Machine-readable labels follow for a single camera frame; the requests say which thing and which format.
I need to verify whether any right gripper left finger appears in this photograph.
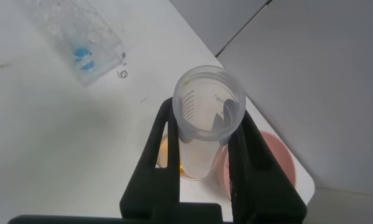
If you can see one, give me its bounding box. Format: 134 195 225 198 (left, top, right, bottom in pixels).
119 97 181 224

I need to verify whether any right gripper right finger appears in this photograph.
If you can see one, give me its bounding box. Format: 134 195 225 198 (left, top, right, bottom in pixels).
228 110 308 224

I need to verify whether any test tube with yellow pigment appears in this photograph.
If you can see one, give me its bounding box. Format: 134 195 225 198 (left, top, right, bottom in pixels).
172 65 247 181

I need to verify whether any clear glass beaker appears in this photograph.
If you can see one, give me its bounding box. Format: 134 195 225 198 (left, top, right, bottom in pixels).
156 133 228 182

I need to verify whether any clear acrylic test tube rack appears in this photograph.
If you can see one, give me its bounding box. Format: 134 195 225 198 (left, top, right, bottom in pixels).
26 0 124 86

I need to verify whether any pink bowl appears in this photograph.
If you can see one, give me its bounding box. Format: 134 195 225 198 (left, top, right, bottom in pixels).
217 129 297 200

